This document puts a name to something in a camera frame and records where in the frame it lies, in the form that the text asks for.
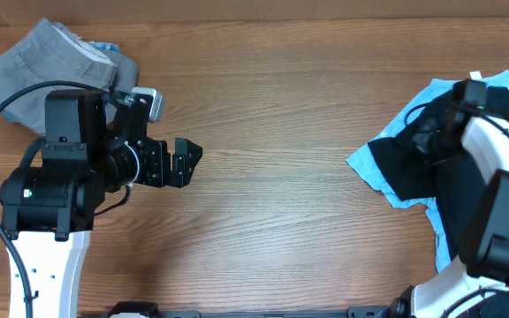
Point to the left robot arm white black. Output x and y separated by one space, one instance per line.
95 143

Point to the folded blue white cloth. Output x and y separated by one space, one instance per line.
105 46

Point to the black t-shirt in pile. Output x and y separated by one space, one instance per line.
456 183

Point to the folded grey trousers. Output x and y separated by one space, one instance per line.
51 52

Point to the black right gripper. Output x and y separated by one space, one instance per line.
419 140

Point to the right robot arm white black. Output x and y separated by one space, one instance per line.
476 282

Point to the light blue t-shirt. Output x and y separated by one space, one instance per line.
364 164

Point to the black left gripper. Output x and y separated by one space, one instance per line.
181 170

